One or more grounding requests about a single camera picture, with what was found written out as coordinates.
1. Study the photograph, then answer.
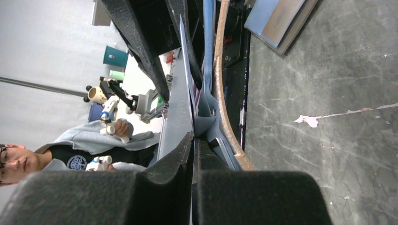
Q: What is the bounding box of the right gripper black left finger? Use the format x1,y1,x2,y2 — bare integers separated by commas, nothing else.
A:
0,132,193,225

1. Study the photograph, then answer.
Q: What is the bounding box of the blue orange card holder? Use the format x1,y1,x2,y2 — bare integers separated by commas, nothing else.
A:
244,0,318,55

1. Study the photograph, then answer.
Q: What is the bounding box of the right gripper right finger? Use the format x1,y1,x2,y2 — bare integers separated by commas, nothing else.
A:
192,139,332,225

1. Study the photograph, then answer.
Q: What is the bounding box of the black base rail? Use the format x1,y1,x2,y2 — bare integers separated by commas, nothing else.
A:
222,0,250,150

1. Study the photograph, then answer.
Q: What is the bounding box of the person in grey hoodie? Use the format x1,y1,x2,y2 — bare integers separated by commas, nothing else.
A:
0,119,160,187

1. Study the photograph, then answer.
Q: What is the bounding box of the silver grey vip card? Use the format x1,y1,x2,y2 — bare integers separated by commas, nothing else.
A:
157,18,193,160

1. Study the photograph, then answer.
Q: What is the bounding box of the tan blue card holder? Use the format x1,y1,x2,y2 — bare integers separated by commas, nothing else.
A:
196,0,256,171

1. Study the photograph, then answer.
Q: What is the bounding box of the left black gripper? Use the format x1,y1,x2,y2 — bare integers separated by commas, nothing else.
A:
102,0,204,102

